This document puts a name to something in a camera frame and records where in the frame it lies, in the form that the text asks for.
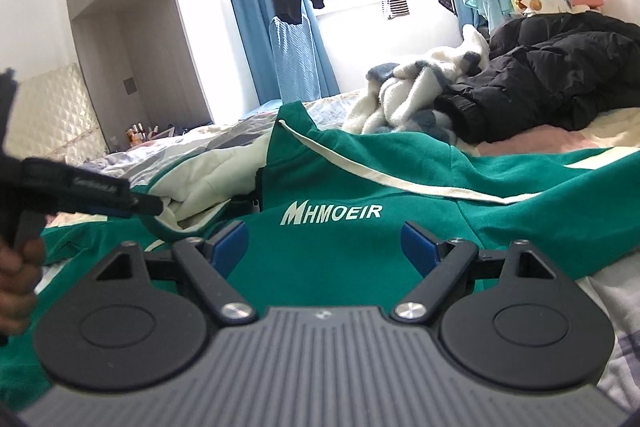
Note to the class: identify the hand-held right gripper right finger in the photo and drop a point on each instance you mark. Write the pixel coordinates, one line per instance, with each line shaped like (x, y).
(417, 248)

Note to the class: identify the person's left hand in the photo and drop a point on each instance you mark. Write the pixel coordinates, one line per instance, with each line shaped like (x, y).
(20, 287)

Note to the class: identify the patchwork quilt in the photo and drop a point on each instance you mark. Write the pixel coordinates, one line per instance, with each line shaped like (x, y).
(610, 127)

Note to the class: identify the green hoodie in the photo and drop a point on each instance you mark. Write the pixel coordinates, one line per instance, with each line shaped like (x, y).
(350, 167)

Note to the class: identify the blue striped cloth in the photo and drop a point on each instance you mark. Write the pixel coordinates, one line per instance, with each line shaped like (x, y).
(292, 62)

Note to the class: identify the grey wall panel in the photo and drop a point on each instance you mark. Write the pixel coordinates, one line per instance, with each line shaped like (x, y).
(129, 86)

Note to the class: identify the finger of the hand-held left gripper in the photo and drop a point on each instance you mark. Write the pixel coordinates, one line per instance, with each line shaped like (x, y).
(147, 205)

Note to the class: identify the white wardrobe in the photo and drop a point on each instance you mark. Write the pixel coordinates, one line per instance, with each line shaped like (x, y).
(205, 47)

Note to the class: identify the black puffer jacket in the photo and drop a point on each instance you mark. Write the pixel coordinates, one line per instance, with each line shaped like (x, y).
(550, 67)

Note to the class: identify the quilted headboard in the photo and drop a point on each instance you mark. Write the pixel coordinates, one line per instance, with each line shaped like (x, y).
(60, 117)

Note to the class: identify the blue curtain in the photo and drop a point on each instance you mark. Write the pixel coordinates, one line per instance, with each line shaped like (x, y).
(250, 22)

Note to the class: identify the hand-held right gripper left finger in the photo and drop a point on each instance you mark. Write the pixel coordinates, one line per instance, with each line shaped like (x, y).
(231, 248)

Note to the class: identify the bedside bottles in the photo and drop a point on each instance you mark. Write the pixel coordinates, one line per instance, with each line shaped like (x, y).
(137, 136)

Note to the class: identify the white grey fleece blanket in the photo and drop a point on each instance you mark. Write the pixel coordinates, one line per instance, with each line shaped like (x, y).
(400, 102)

